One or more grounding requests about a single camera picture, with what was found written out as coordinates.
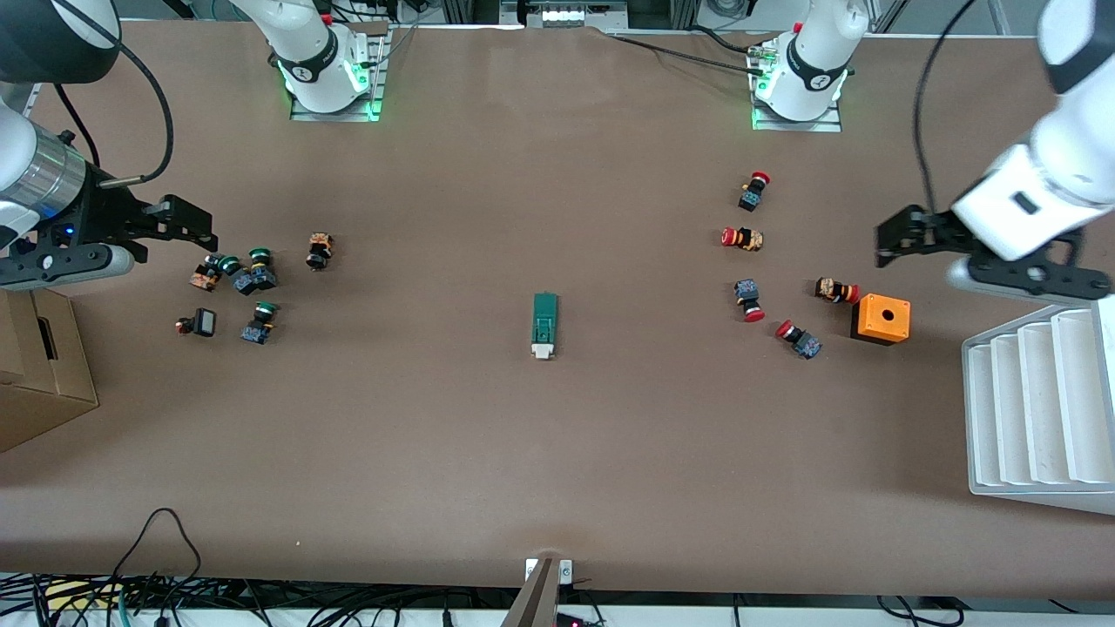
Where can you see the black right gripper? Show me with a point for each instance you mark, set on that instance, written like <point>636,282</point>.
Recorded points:
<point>97,218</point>

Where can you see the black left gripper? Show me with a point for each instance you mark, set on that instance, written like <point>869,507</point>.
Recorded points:
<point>939,229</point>

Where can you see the green knife load switch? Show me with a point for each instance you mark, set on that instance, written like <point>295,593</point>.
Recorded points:
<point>544,318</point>

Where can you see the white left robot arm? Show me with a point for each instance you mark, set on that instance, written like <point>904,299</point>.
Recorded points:
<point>1071,139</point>

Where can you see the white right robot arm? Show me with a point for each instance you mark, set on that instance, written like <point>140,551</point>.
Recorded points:
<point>318,52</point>

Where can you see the green button orange contact block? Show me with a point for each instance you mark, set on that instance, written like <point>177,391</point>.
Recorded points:
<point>205,279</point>

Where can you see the green button blue contact block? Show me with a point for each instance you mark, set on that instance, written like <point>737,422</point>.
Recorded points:
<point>256,333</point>
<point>254,282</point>

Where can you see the red button orange contact block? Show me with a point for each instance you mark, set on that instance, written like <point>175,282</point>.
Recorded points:
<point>747,239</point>
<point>832,289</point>

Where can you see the black button orange contact block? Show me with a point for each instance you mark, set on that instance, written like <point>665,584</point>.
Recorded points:
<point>319,254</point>

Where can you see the red button blue contact block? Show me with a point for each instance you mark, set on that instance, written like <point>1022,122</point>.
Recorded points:
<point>806,346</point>
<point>746,292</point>
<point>751,198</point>

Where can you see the brown cardboard box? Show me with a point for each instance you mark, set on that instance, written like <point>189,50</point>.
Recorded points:
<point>43,392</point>

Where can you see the white stepped rack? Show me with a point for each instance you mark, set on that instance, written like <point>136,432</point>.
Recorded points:
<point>1037,409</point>

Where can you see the white light bar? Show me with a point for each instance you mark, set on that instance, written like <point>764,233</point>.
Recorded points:
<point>566,13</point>

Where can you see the brown table cover sheet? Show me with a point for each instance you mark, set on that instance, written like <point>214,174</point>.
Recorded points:
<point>557,453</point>

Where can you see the black device red light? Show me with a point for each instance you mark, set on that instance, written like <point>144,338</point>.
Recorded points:
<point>575,621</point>

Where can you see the black square switch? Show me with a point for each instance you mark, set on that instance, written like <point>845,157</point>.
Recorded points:
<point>206,323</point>

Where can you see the orange button enclosure box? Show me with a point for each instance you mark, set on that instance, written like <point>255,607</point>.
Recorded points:
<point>875,326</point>

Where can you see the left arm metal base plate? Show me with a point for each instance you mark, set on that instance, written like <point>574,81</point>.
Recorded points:
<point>797,126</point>

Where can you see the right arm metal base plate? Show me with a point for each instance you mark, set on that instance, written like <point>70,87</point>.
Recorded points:
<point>335,117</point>

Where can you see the silver post bracket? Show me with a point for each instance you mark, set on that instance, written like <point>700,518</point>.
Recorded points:
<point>566,571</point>

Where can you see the brown camera stand post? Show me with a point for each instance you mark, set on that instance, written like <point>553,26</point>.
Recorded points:
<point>536,601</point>

